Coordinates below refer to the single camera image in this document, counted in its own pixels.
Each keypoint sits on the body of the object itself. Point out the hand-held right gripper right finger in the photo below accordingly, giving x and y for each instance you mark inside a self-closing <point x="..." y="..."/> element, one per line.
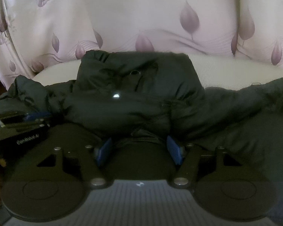
<point x="175" y="151"/>

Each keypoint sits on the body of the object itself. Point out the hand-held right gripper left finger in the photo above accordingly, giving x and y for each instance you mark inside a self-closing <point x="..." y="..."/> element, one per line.
<point x="103" y="152"/>

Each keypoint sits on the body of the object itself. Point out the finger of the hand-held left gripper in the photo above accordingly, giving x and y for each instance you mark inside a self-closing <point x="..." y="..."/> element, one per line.
<point x="37" y="116"/>
<point x="26" y="125"/>

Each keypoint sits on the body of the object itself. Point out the black jacket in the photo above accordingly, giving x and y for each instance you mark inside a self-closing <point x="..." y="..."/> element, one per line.
<point x="141" y="108"/>

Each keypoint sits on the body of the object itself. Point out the leaf print curtain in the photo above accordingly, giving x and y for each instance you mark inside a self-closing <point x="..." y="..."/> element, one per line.
<point x="136" y="16"/>

